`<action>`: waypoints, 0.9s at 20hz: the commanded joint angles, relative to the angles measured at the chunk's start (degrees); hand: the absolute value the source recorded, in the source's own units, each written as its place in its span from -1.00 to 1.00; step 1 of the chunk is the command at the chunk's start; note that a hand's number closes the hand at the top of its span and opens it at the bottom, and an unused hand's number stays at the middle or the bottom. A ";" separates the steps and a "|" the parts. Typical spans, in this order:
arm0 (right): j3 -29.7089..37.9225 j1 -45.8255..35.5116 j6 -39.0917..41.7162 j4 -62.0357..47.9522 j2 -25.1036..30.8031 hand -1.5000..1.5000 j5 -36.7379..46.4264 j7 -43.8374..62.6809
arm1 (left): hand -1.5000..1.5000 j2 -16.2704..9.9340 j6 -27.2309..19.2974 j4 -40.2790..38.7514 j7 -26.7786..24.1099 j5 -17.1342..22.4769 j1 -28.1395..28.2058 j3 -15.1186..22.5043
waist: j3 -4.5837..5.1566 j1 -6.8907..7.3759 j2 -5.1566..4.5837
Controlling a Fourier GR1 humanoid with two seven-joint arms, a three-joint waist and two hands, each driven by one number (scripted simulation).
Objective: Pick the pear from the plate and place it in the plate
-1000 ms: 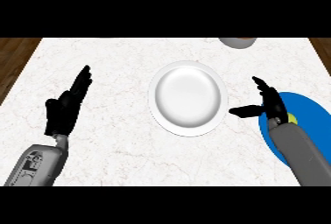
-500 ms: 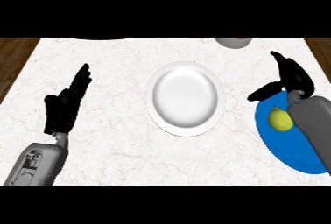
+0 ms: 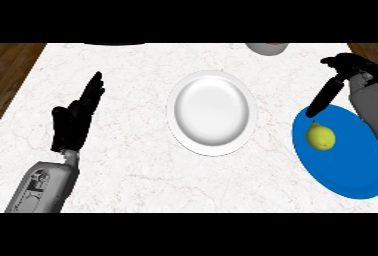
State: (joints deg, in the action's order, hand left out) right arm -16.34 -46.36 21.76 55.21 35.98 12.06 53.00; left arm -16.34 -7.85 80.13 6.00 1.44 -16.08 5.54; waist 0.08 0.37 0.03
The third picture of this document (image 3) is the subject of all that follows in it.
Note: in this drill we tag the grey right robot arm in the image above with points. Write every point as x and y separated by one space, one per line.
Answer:
365 100

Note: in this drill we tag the white plate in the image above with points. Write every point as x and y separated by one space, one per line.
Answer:
211 113

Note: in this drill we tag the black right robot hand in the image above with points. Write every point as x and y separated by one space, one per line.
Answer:
340 76

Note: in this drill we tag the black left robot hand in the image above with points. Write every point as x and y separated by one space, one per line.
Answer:
74 120

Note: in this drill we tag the yellow pear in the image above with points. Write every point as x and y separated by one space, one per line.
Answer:
321 136

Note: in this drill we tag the blue plate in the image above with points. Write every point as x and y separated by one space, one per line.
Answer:
344 160

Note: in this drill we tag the grey bowl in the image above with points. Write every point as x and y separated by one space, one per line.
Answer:
266 48

